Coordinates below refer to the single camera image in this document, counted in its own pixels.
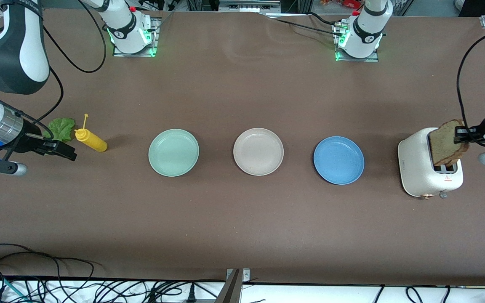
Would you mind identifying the green lettuce leaf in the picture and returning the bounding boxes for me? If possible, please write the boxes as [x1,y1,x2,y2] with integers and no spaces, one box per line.
[48,118,76,144]

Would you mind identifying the pale green plate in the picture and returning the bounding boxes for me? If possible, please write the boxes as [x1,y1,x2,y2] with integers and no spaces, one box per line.
[148,128,200,177]

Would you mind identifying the blue plate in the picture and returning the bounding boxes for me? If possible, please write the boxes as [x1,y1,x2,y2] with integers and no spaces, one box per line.
[313,136,365,185]

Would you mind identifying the beige plate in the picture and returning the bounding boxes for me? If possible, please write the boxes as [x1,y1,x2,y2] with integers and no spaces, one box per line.
[233,128,284,176]

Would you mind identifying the yellow squeeze bottle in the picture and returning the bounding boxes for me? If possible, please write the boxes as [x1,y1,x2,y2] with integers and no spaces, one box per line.
[74,114,108,153]

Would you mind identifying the white toaster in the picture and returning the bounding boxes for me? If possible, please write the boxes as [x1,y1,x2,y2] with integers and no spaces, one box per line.
[397,128,464,199]

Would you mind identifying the grey equipment box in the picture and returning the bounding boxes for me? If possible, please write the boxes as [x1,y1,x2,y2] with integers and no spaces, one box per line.
[219,0,281,12]

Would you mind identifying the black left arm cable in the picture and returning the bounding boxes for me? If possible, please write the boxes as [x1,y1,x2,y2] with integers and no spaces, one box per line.
[456,26,485,127]

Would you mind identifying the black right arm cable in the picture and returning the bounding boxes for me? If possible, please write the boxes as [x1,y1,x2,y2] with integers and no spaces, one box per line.
[19,0,107,127]

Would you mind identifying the long looping black cable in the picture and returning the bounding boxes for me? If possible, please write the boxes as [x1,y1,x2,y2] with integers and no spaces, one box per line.
[0,243,102,293]

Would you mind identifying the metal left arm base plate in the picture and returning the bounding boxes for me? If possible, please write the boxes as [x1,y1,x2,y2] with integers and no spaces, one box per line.
[334,23,380,63]

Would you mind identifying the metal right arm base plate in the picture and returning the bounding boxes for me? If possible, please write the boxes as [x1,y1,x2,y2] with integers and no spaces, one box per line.
[112,17,160,57]

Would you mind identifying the teal cable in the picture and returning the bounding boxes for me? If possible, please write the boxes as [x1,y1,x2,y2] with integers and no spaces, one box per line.
[0,274,30,303]

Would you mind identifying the black cable tangle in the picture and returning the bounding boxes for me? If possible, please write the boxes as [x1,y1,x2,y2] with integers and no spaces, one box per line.
[36,278,226,303]

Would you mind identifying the black cable at arm base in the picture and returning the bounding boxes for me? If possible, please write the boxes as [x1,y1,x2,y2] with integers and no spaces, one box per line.
[264,13,344,36]

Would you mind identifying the grey metal bracket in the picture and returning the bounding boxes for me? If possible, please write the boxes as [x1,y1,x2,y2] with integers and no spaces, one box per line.
[215,268,250,303]

